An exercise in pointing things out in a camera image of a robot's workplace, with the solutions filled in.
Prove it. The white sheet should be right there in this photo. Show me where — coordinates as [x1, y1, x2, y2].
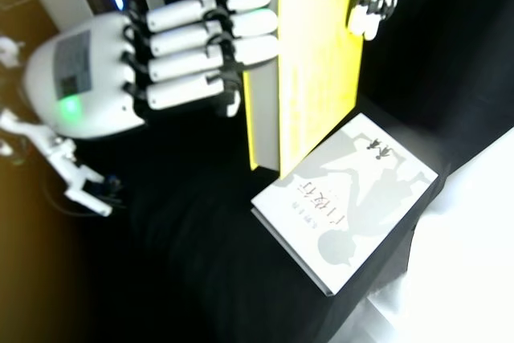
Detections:
[331, 125, 514, 343]

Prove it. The thick yellow book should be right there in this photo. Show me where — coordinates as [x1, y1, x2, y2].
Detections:
[242, 0, 365, 180]

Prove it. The white book with grey print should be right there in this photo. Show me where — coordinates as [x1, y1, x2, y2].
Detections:
[250, 112, 439, 298]

